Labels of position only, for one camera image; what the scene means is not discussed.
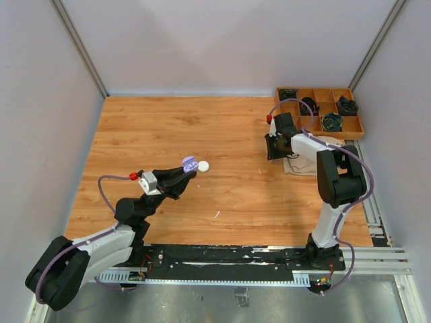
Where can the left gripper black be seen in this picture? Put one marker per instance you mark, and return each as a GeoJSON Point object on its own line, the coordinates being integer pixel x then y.
{"type": "Point", "coordinates": [169, 183]}

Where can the rolled black tie right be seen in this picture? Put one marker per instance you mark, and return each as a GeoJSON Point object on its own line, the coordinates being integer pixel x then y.
{"type": "Point", "coordinates": [346, 107]}

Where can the wooden compartment tray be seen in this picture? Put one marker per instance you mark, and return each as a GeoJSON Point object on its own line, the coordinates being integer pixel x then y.
{"type": "Point", "coordinates": [326, 98]}

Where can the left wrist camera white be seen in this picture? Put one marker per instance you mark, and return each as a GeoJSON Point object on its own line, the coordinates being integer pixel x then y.
{"type": "Point", "coordinates": [148, 182]}

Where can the rolled black tie centre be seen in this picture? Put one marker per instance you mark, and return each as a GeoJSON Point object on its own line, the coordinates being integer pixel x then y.
{"type": "Point", "coordinates": [308, 106]}

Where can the white earbud charging case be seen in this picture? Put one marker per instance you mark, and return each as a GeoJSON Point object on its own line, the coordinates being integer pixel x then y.
{"type": "Point", "coordinates": [203, 166]}

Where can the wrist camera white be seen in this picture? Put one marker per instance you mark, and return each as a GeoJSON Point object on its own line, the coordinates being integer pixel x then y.
{"type": "Point", "coordinates": [272, 130]}
{"type": "Point", "coordinates": [148, 182]}

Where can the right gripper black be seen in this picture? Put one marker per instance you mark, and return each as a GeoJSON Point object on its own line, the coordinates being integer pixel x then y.
{"type": "Point", "coordinates": [272, 155]}

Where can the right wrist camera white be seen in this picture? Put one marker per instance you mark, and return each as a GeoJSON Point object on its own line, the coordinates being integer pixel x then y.
{"type": "Point", "coordinates": [272, 130]}

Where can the beige folded cloth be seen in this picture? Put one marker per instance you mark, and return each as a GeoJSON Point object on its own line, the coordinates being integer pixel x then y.
{"type": "Point", "coordinates": [302, 166]}

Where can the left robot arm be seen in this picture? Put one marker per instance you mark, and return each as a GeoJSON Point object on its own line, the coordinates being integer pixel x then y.
{"type": "Point", "coordinates": [94, 245]}

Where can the rolled dark tie top-left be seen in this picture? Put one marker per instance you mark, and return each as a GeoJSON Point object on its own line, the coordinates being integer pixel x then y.
{"type": "Point", "coordinates": [287, 93]}

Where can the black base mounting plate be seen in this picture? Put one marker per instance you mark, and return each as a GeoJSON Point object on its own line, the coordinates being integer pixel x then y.
{"type": "Point", "coordinates": [213, 264]}

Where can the rolled blue patterned tie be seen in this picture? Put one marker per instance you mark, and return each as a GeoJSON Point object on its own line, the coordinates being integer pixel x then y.
{"type": "Point", "coordinates": [332, 122]}

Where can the rolled black tie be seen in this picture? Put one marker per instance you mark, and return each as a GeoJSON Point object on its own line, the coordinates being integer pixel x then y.
{"type": "Point", "coordinates": [346, 107]}
{"type": "Point", "coordinates": [308, 106]}

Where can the purple earbud charging case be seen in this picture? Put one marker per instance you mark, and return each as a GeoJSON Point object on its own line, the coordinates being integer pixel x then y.
{"type": "Point", "coordinates": [190, 164]}

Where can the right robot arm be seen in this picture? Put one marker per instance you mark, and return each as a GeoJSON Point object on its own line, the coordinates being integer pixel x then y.
{"type": "Point", "coordinates": [340, 180]}

